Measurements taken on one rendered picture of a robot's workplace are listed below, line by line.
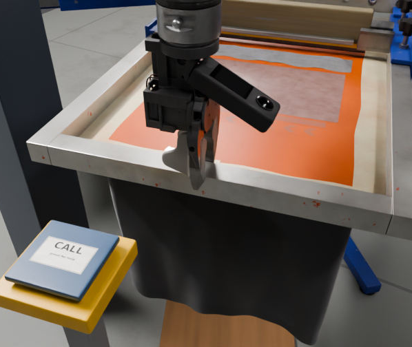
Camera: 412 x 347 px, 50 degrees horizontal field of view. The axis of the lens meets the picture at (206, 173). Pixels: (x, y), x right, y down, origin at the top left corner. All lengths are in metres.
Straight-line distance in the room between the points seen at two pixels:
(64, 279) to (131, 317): 1.15
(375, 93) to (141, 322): 1.12
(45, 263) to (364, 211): 0.40
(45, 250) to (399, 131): 0.56
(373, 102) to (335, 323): 0.98
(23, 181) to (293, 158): 0.82
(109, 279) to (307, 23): 0.78
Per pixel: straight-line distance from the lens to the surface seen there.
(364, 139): 0.82
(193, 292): 0.99
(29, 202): 1.37
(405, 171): 0.70
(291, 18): 1.12
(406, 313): 1.83
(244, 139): 0.77
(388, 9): 1.34
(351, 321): 1.74
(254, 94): 0.56
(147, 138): 0.78
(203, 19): 0.51
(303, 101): 0.91
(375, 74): 1.06
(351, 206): 0.61
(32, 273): 0.57
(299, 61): 1.06
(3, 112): 1.20
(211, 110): 0.58
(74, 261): 0.56
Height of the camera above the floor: 1.38
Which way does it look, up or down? 38 degrees down
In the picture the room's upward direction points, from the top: straight up
